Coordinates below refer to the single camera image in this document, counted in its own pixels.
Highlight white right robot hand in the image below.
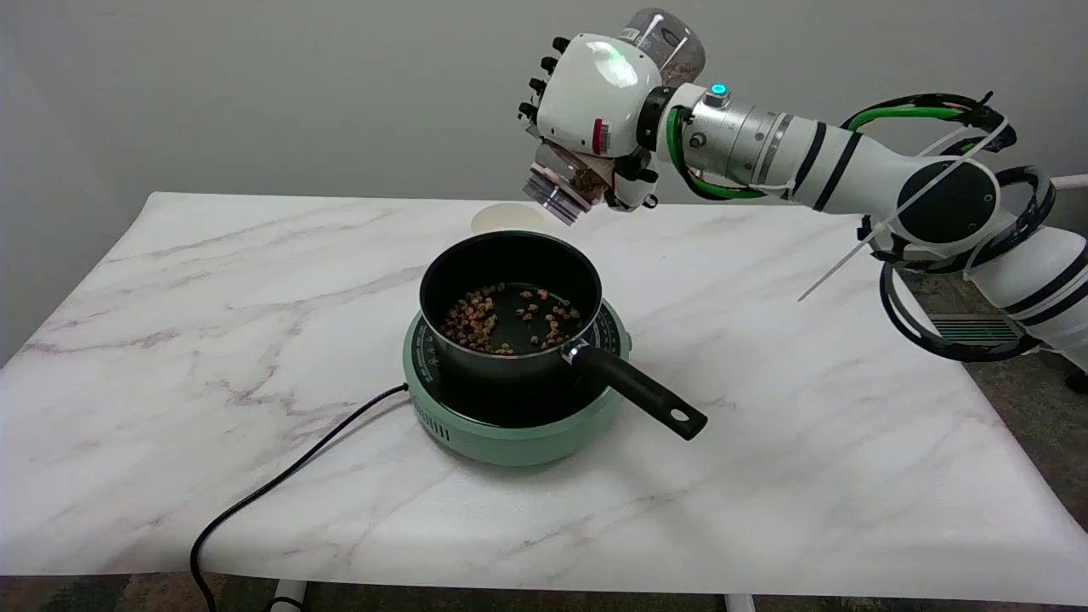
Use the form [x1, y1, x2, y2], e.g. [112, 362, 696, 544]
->
[518, 34, 664, 212]

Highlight clear plastic bottle with nuts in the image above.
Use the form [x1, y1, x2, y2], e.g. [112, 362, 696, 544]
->
[521, 8, 706, 226]

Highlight cream round lid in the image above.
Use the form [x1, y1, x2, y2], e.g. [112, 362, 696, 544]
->
[470, 203, 547, 236]

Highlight brown nuts in saucepan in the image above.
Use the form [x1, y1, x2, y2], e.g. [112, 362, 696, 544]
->
[439, 283, 583, 356]

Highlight white zip tie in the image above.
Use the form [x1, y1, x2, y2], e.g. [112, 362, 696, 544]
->
[797, 119, 1017, 303]

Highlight green induction cooker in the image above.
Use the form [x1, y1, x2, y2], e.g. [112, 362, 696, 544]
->
[402, 297, 632, 467]

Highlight floor vent grille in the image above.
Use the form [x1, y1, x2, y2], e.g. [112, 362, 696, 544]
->
[926, 313, 1021, 345]

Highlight green robot cable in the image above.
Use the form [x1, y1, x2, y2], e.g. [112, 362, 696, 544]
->
[666, 102, 987, 202]

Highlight black saucepan with handle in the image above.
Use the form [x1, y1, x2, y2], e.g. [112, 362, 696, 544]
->
[418, 231, 708, 441]

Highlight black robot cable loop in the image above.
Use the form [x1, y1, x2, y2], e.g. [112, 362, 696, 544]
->
[880, 166, 1059, 364]

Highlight black power cable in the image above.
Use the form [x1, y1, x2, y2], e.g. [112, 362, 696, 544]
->
[189, 382, 411, 612]

